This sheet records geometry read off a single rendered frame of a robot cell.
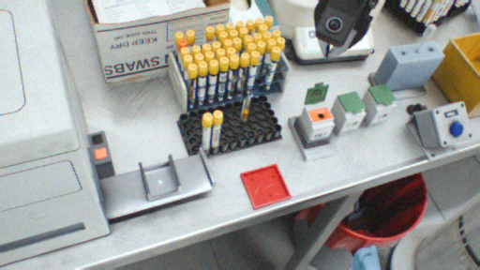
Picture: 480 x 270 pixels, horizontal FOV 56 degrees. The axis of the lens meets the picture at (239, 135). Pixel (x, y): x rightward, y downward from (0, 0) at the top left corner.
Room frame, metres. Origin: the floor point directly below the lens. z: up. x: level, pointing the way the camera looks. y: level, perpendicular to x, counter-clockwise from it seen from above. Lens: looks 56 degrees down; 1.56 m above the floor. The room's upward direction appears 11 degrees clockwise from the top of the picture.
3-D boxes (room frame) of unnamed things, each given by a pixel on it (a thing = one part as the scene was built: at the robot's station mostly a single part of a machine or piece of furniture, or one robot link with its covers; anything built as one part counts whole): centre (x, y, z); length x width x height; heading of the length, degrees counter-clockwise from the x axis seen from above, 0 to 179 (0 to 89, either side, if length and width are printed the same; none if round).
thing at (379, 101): (0.56, -0.24, 0.91); 0.05 x 0.04 x 0.07; 30
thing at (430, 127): (0.55, -0.35, 0.92); 0.13 x 0.07 x 0.08; 30
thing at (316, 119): (0.48, -0.13, 0.92); 0.05 x 0.04 x 0.06; 28
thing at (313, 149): (0.48, -0.13, 0.89); 0.09 x 0.05 x 0.04; 28
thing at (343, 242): (0.68, -0.38, 0.22); 0.38 x 0.37 x 0.44; 120
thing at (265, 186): (0.36, -0.06, 0.88); 0.07 x 0.07 x 0.01; 30
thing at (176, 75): (0.57, 0.04, 0.91); 0.20 x 0.10 x 0.07; 120
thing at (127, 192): (0.30, 0.13, 0.92); 0.21 x 0.07 x 0.05; 120
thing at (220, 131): (0.46, 0.02, 0.93); 0.17 x 0.09 x 0.11; 120
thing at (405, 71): (0.65, -0.30, 0.92); 0.10 x 0.07 x 0.10; 115
